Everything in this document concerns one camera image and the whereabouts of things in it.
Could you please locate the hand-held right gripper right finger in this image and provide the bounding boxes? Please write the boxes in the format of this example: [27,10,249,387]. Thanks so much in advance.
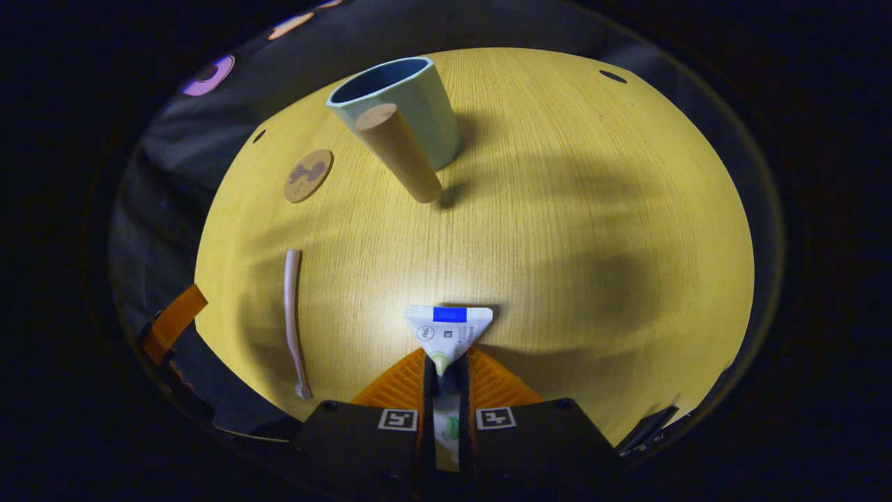
[456,347,621,482]

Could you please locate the yellow wooden desktop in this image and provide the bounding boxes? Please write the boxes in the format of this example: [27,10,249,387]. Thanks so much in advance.
[194,47,755,447]

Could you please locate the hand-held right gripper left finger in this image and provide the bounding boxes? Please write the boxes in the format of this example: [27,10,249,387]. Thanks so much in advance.
[293,347,436,483]

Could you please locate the round wooden coaster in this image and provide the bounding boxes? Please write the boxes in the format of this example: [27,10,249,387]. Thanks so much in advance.
[284,149,335,204]

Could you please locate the white toothpaste tube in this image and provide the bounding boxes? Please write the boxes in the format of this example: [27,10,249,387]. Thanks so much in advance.
[405,305,494,472]

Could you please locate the pale pink toothbrush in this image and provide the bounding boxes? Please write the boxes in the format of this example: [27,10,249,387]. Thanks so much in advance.
[284,249,314,401]

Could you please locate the tan wooden cylinder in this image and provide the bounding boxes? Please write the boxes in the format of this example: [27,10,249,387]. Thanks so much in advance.
[355,103,443,204]

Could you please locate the pale green cup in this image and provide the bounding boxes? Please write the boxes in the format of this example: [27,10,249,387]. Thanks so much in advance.
[325,56,462,172]

